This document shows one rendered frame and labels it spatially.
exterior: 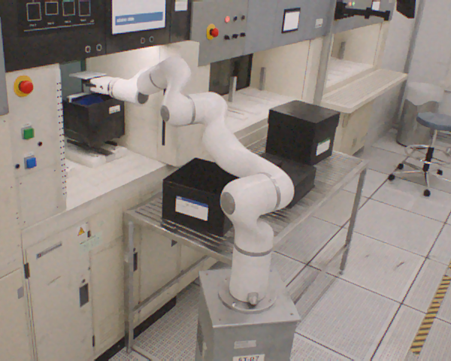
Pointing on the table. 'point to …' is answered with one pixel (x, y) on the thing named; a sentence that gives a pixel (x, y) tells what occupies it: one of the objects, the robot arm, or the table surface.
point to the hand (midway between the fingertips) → (90, 79)
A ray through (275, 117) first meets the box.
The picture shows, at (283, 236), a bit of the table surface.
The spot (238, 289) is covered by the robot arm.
